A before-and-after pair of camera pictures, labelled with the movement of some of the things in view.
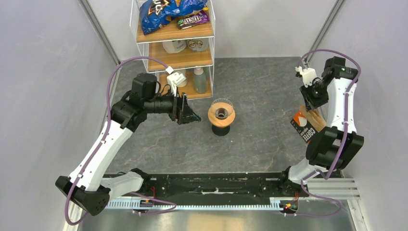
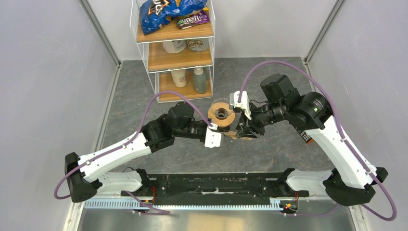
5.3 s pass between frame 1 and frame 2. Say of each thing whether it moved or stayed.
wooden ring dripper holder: stayed
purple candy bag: stayed
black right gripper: moved
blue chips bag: stayed
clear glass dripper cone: stayed
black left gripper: moved
